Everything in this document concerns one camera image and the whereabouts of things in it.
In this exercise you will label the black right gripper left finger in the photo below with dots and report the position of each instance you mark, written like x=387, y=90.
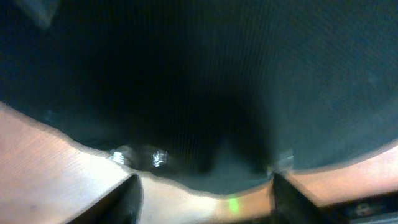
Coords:
x=121, y=206

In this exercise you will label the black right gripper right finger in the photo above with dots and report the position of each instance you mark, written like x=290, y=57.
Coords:
x=291, y=206

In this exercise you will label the black garment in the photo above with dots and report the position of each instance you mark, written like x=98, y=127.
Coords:
x=210, y=94

